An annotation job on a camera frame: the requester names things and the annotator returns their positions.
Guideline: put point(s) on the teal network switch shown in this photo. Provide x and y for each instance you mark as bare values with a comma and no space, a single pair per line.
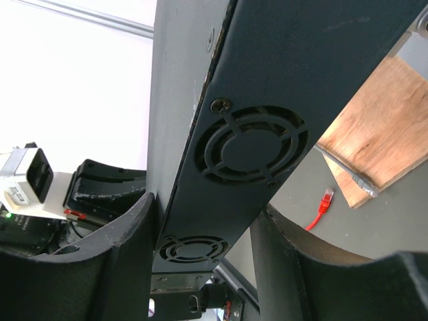
240,93

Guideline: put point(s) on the aluminium frame rail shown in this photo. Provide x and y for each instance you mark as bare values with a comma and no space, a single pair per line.
92,16

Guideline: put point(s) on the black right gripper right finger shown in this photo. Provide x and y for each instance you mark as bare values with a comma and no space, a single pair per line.
302,277

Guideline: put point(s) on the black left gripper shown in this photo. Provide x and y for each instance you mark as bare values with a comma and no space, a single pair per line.
96,189

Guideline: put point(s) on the wooden board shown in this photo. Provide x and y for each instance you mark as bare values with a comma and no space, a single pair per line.
382,131

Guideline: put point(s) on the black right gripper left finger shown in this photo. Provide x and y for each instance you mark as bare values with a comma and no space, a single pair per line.
104,276

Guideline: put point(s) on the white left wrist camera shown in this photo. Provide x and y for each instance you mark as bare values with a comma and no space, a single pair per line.
30,187

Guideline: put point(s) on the metal mounting bracket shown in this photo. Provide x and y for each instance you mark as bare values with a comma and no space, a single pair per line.
412,45

